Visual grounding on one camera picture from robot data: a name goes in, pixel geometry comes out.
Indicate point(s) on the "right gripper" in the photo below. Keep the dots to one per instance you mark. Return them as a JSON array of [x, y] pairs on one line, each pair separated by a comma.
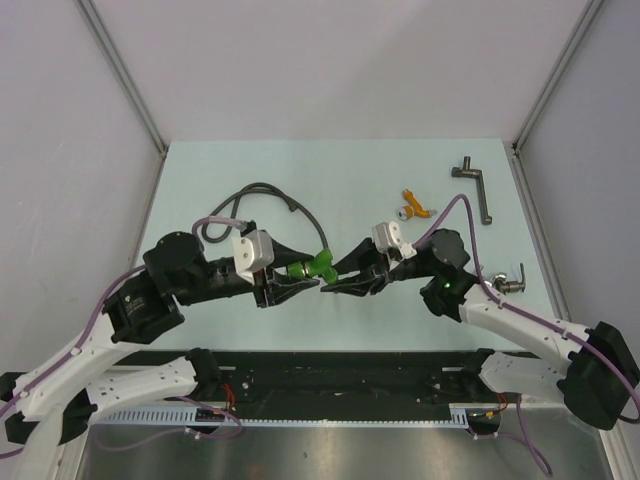
[[363, 257]]

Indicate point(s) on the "orange water faucet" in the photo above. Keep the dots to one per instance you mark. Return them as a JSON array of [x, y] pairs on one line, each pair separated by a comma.
[[412, 208]]

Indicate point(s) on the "left aluminium frame post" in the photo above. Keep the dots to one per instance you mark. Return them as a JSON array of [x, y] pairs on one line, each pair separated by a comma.
[[116, 63]]

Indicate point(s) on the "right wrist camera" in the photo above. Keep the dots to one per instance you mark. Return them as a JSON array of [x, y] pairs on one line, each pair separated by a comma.
[[389, 240]]

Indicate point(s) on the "aluminium frame post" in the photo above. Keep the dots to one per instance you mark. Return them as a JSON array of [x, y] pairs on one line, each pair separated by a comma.
[[576, 38], [116, 63]]

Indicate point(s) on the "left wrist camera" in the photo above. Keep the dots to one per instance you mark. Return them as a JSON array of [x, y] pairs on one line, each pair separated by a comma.
[[252, 253]]

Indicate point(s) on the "chrome faucet white fittings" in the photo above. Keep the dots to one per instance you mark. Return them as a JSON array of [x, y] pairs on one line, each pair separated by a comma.
[[503, 284]]

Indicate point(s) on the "green water faucet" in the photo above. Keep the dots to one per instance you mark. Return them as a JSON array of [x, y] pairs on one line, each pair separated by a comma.
[[318, 266]]

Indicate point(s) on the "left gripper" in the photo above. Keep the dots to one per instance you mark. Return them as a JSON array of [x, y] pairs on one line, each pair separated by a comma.
[[281, 290]]

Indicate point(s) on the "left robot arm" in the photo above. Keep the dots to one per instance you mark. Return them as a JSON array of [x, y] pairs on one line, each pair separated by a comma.
[[136, 310]]

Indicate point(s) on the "dark metal faucet spout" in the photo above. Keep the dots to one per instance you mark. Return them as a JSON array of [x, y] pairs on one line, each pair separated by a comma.
[[466, 171]]

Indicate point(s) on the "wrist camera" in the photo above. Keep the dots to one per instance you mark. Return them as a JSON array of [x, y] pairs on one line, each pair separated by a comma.
[[389, 240], [252, 253]]

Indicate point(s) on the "right aluminium frame post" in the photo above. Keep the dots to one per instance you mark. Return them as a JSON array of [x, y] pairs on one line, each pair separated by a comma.
[[576, 38]]

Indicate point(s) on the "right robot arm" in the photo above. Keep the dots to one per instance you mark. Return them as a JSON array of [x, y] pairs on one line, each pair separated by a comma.
[[591, 370]]

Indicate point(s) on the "white slotted cable duct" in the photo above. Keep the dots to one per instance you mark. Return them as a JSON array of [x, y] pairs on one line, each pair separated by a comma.
[[174, 415]]

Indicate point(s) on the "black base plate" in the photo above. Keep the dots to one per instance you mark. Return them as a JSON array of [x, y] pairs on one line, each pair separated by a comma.
[[348, 385]]

